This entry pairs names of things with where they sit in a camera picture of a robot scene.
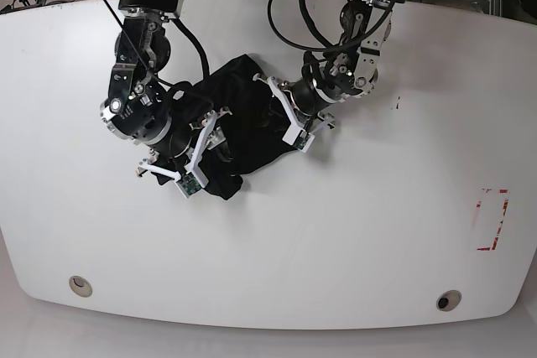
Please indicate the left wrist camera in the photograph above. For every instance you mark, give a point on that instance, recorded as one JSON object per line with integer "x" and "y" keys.
{"x": 298, "y": 138}

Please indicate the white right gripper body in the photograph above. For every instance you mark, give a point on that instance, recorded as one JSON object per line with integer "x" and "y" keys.
{"x": 189, "y": 141}

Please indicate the red tape rectangle marking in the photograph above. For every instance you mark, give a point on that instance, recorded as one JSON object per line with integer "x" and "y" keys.
{"x": 488, "y": 219}

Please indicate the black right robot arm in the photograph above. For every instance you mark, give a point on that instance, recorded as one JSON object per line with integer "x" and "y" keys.
{"x": 178, "y": 122}

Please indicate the right table grommet hole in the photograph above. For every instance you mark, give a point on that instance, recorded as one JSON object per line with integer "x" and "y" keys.
{"x": 449, "y": 300}

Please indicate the left table grommet hole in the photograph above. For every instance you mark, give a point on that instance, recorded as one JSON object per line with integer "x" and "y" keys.
{"x": 80, "y": 286}

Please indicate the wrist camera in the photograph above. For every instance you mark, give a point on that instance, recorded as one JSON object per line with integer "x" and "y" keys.
{"x": 298, "y": 138}
{"x": 191, "y": 182}

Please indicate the table grommet hole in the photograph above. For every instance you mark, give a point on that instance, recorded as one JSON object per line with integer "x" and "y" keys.
{"x": 449, "y": 300}
{"x": 80, "y": 286}

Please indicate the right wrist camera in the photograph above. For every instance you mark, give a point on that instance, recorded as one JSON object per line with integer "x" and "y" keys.
{"x": 191, "y": 182}

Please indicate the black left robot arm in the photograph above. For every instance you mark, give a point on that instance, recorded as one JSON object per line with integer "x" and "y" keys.
{"x": 332, "y": 72}

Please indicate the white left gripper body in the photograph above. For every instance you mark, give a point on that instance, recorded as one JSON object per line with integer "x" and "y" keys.
{"x": 327, "y": 120}

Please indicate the black T-shirt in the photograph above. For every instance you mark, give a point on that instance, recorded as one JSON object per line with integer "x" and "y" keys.
{"x": 253, "y": 128}

